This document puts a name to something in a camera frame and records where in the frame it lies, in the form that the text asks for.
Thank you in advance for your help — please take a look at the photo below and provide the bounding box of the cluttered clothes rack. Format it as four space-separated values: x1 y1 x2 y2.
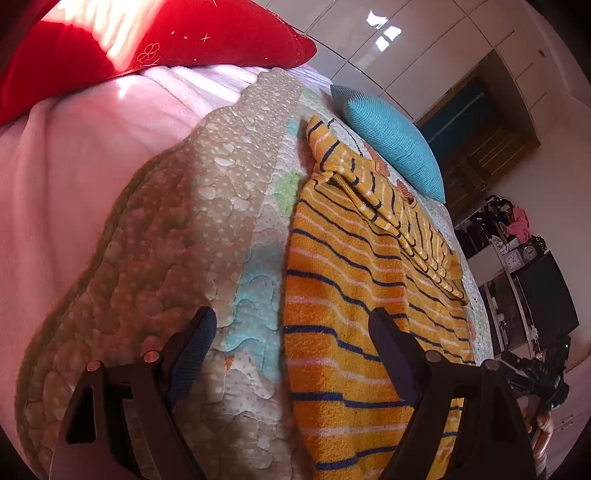
455 195 548 263

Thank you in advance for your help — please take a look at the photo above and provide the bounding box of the teal curtain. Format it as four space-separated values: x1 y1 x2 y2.
419 77 493 162

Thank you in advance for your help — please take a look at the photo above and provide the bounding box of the yellow striped knit clothing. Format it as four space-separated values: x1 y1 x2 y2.
283 117 475 479

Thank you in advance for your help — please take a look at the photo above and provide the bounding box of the white glossy wardrobe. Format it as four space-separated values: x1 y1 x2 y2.
262 0 560 133

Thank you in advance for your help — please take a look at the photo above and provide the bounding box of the blue knit pillow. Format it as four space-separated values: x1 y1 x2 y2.
331 84 446 203

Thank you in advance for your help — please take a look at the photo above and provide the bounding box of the patchwork quilted bedspread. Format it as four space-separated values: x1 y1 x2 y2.
15 67 492 479

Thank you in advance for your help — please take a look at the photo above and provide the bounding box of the red embroidered pillow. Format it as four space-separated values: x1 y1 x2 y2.
1 0 317 123

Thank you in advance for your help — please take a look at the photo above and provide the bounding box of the black flat television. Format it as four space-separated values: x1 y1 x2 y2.
515 251 579 349

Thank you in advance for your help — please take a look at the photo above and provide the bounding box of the brown wooden door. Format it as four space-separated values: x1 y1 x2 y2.
438 119 541 218

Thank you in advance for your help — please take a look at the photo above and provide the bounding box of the pink fleece blanket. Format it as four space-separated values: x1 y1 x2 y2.
0 64 334 480

